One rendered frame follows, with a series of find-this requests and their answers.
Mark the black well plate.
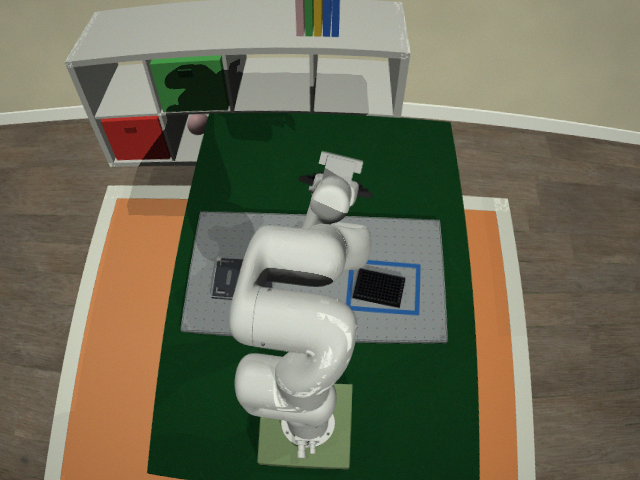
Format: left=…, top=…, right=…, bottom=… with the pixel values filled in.
left=352, top=268, right=405, bottom=308

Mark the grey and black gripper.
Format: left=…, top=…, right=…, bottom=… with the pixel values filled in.
left=299, top=171, right=373, bottom=207

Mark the blue rectangular tape outline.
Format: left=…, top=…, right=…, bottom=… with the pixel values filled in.
left=346, top=260, right=421, bottom=315

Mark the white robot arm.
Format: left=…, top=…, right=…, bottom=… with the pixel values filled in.
left=229, top=151, right=371, bottom=458

